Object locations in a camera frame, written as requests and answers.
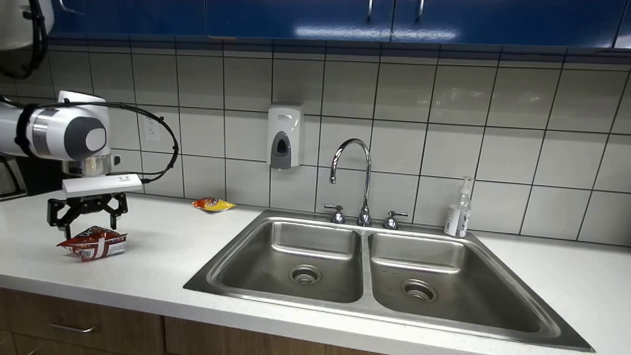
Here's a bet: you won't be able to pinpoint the red snack pack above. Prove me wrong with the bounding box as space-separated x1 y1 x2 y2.
56 225 131 264

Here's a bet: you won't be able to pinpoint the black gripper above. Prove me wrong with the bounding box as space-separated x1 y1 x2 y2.
46 191 131 243

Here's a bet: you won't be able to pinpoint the blue upper cabinets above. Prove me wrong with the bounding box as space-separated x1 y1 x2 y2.
48 0 631 53

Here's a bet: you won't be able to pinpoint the wooden lower cabinets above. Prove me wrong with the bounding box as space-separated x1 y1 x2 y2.
0 286 387 355

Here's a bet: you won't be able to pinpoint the clear soap pump bottle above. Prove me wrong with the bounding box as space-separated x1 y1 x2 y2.
442 175 476 241

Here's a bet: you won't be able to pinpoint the orange yellow snack pack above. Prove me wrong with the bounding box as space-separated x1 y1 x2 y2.
192 195 237 215

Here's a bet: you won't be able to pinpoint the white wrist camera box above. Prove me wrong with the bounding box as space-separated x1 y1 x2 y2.
62 172 144 199

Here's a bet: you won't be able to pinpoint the stainless steel double sink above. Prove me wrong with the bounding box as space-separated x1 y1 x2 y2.
182 209 598 353

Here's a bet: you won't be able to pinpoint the metal drawer handle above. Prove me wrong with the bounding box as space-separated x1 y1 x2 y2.
48 319 99 337

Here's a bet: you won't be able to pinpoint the chrome gooseneck faucet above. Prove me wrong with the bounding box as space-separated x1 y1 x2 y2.
328 136 375 229

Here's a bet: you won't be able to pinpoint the white wall soap dispenser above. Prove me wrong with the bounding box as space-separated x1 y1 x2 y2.
265 104 306 172

